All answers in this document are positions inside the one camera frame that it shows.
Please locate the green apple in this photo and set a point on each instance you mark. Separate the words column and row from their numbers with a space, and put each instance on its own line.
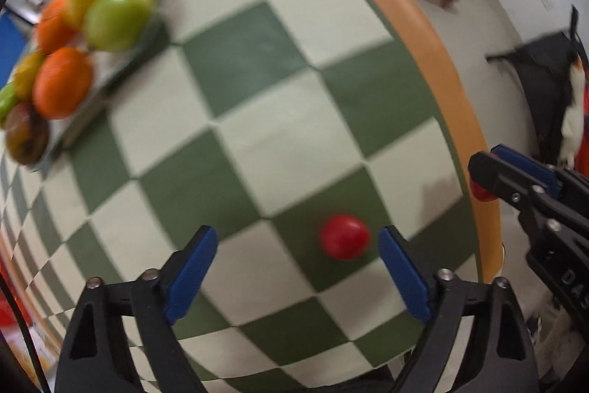
column 117, row 18
column 7, row 103

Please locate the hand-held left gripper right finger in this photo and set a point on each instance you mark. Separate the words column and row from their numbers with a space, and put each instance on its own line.
column 405, row 278

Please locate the small red tomato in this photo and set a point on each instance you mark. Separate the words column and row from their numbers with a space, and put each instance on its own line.
column 345, row 236
column 481, row 194

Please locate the black office chair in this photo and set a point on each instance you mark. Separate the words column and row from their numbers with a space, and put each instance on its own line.
column 543, row 89

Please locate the white floral oval plate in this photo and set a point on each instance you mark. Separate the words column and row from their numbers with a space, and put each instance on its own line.
column 122, row 68

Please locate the dark brown apple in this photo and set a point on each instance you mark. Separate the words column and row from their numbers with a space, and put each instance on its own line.
column 25, row 135

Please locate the orange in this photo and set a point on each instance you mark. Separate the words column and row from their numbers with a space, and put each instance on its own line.
column 62, row 82
column 50, row 29

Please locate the green white checkered tablecloth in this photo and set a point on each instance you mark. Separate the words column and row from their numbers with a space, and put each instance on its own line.
column 257, row 107

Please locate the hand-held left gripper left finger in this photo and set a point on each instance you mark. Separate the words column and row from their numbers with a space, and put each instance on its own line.
column 191, row 278

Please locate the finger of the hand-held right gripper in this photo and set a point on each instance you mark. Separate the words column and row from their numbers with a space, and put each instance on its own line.
column 501, row 179
column 529, row 167

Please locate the blue exercise mat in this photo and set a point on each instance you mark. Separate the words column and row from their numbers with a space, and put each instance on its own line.
column 9, row 38

